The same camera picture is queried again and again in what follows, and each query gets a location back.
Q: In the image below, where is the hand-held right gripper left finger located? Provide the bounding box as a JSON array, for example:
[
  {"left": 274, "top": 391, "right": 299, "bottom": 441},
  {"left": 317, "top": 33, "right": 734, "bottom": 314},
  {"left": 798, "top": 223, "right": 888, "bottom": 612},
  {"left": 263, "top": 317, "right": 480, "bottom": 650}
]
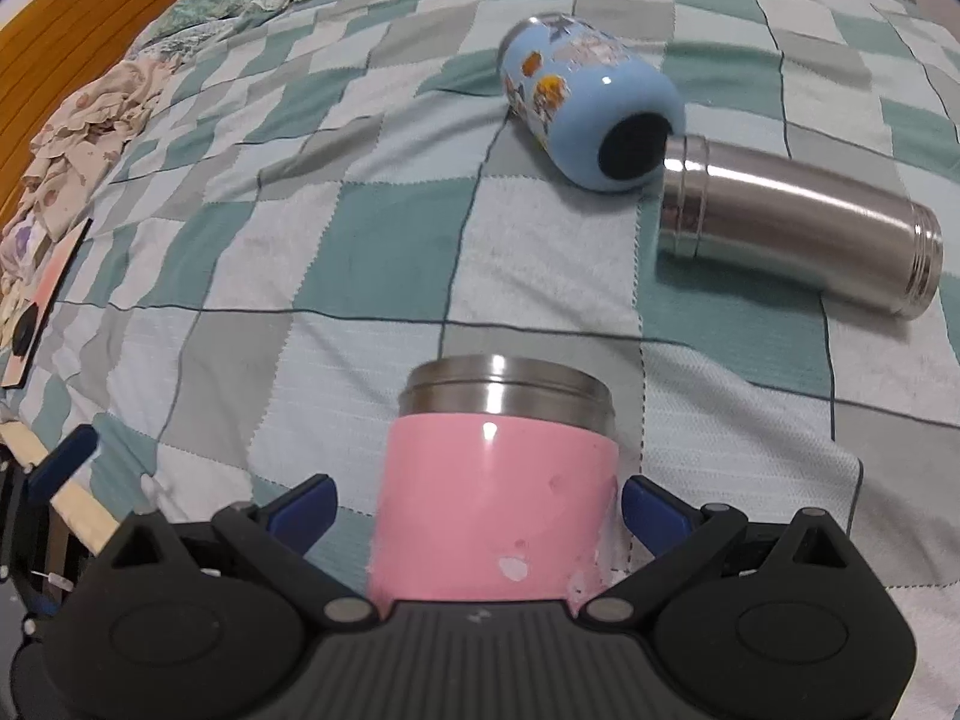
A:
[{"left": 109, "top": 474, "right": 380, "bottom": 631}]

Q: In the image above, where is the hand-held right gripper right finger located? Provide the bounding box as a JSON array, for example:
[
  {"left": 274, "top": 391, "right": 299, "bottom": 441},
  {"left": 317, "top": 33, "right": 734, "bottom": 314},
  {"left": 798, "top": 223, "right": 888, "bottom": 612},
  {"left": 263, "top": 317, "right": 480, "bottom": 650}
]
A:
[{"left": 581, "top": 474, "right": 853, "bottom": 628}]

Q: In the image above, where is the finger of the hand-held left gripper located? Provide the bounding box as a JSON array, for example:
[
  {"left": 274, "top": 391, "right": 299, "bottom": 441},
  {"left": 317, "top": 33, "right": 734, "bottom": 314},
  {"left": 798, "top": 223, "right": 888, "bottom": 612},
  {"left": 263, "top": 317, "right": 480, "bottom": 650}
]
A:
[{"left": 26, "top": 424, "right": 100, "bottom": 502}]

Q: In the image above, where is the pink steel cup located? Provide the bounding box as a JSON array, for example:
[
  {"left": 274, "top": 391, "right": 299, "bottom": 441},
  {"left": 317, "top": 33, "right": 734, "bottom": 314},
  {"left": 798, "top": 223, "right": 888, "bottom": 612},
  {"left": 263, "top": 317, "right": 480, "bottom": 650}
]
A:
[{"left": 367, "top": 354, "right": 622, "bottom": 614}]

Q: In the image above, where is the plain stainless steel cup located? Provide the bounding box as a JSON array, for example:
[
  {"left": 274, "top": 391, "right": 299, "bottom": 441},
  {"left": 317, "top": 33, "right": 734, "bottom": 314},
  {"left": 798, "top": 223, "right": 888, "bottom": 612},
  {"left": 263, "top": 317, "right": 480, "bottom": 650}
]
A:
[{"left": 656, "top": 133, "right": 944, "bottom": 321}]

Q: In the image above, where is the blue cartoon print cup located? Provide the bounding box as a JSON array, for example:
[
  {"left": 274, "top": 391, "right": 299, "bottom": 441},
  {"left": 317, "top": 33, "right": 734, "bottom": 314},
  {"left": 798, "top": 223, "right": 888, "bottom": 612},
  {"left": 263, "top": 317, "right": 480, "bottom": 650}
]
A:
[{"left": 498, "top": 13, "right": 687, "bottom": 196}]

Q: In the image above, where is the light wooden slat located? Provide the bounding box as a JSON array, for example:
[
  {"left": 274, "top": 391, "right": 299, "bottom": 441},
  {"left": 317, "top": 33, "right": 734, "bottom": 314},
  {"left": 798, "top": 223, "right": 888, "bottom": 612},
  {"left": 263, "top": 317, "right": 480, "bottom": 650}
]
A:
[{"left": 0, "top": 418, "right": 125, "bottom": 542}]

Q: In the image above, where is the pink board with black disc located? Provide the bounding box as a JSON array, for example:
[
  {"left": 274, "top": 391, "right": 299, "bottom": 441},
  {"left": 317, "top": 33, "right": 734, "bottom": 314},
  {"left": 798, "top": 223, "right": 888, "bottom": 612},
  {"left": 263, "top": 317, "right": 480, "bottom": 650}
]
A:
[{"left": 0, "top": 217, "right": 95, "bottom": 392}]

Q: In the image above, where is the green grey checkered blanket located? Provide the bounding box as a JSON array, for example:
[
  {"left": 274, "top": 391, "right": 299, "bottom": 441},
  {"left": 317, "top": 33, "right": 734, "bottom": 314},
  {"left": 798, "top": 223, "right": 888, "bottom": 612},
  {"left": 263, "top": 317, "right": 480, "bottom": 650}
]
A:
[{"left": 0, "top": 0, "right": 960, "bottom": 720}]

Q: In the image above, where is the beige floral cloth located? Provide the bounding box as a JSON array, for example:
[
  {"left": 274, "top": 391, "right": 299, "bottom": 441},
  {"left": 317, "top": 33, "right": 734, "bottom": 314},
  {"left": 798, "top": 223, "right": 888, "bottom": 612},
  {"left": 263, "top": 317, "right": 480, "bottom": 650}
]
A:
[{"left": 0, "top": 56, "right": 182, "bottom": 331}]

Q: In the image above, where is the orange wooden headboard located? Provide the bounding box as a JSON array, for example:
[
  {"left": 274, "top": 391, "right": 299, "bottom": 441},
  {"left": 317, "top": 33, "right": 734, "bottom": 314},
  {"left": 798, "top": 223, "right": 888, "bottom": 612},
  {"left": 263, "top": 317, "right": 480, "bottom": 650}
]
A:
[{"left": 0, "top": 0, "right": 226, "bottom": 222}]

